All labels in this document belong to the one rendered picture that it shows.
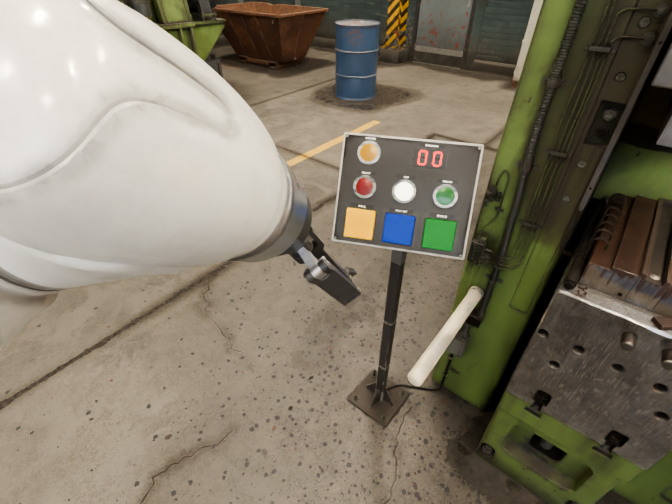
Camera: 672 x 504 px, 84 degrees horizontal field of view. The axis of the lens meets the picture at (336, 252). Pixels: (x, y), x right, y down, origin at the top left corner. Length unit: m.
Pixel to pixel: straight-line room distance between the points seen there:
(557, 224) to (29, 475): 2.04
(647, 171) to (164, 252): 1.41
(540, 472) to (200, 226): 1.56
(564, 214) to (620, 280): 0.22
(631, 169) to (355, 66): 4.29
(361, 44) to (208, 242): 5.18
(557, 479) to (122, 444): 1.64
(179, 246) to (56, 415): 1.97
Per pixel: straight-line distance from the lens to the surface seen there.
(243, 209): 0.18
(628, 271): 1.07
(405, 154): 0.96
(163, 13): 5.26
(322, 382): 1.83
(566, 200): 1.17
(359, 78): 5.41
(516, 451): 1.65
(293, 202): 0.26
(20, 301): 0.26
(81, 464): 1.94
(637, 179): 1.48
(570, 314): 1.09
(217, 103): 0.17
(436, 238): 0.95
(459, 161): 0.96
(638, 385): 1.19
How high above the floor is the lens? 1.55
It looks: 39 degrees down
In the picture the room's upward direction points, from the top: straight up
